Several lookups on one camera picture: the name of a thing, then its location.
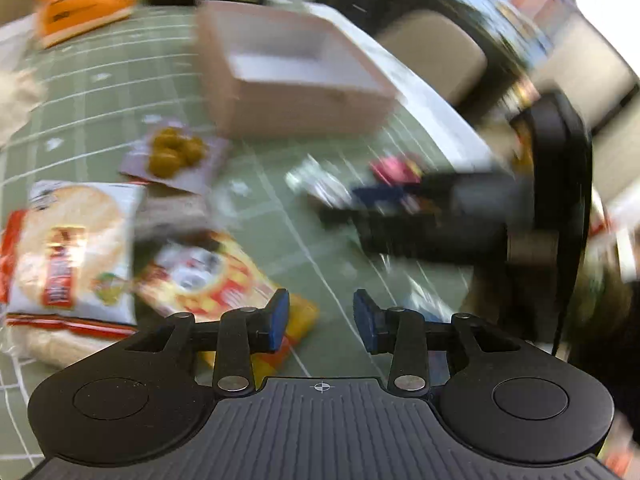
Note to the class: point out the white rice cracker bag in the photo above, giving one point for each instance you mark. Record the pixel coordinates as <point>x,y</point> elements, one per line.
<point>70,259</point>

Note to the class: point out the orange packet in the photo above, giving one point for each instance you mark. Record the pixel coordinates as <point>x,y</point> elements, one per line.
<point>61,20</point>

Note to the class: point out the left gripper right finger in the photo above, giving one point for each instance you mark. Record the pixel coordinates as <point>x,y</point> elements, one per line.
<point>410,339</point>

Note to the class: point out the yellow red snack bag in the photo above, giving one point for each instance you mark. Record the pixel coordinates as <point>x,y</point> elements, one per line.
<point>208,274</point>

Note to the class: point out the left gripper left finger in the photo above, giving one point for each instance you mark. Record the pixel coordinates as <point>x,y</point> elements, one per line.
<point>238,335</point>

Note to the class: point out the pink wooden box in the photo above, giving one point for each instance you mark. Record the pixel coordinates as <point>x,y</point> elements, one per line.
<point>273,73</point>

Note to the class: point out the pink red snack bag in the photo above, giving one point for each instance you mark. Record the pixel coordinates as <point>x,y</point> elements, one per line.
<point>397,169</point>

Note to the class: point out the beige chair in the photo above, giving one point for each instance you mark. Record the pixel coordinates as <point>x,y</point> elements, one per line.
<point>438,51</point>

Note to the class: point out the green checkered table mat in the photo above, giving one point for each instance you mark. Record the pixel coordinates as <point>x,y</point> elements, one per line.
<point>97,95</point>

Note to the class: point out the green plums clear pack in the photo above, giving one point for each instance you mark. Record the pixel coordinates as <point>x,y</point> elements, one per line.
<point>173,155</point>

